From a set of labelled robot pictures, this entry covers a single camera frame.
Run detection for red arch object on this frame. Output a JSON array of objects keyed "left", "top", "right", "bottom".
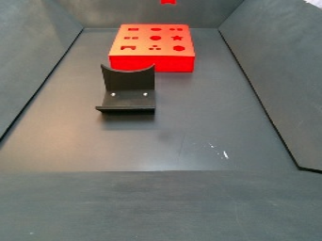
[{"left": 160, "top": 0, "right": 176, "bottom": 5}]

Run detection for black curved holder stand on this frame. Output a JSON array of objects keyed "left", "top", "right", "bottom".
[{"left": 96, "top": 65, "right": 156, "bottom": 113}]

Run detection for red shape sorter box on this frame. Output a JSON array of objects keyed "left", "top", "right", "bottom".
[{"left": 108, "top": 24, "right": 195, "bottom": 72}]

